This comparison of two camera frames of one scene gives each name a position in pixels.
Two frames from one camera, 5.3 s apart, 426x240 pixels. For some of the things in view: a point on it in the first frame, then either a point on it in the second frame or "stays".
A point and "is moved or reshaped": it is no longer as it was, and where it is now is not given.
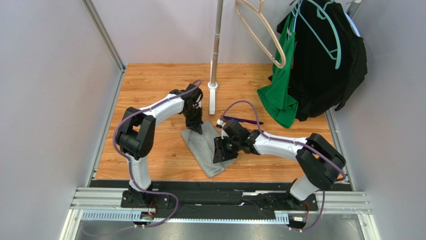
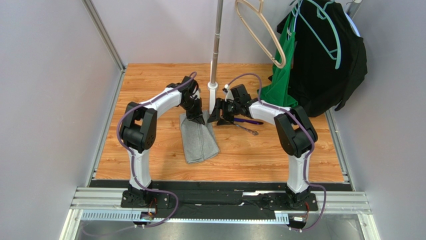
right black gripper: x=224 y=148 → x=221 y=110
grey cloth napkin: x=202 y=146 is moved or reshaped
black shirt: x=330 y=59 stays
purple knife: x=240 y=120 stays
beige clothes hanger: x=260 y=12 stays
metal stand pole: x=217 y=40 stays
